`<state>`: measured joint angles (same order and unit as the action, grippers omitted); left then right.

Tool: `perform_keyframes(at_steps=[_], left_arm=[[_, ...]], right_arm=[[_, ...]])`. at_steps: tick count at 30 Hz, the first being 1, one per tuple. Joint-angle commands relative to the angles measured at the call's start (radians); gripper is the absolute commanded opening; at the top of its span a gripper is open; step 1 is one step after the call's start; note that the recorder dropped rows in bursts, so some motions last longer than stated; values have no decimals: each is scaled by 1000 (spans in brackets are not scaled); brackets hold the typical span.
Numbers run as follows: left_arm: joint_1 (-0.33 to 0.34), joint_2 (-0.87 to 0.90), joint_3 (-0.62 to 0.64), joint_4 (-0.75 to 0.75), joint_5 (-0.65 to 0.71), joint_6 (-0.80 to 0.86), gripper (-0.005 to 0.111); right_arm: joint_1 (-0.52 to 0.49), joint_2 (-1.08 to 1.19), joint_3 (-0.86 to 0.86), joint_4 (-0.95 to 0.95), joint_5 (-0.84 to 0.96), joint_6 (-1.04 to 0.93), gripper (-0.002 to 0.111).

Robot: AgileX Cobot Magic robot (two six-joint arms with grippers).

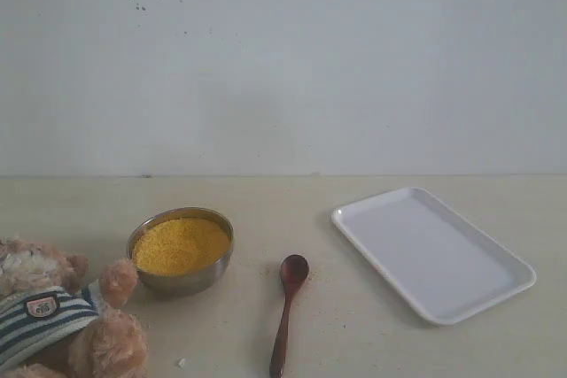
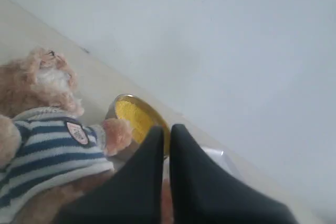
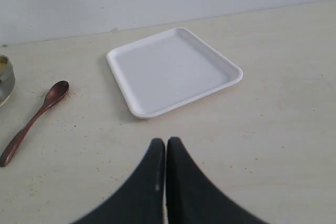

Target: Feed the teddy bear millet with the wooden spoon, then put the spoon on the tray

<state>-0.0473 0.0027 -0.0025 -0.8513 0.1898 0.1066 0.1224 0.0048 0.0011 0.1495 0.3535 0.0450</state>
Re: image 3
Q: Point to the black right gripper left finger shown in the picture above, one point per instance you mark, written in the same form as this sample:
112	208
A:
140	198

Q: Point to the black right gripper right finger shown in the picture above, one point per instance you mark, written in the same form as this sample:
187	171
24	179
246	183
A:
191	197

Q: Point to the brown wooden spoon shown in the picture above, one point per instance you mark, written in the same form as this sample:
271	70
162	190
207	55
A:
56	93

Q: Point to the white rectangular plastic tray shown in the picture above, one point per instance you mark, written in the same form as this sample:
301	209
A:
168	70

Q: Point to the stainless steel bowl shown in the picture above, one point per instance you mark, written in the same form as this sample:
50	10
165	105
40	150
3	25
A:
7	78

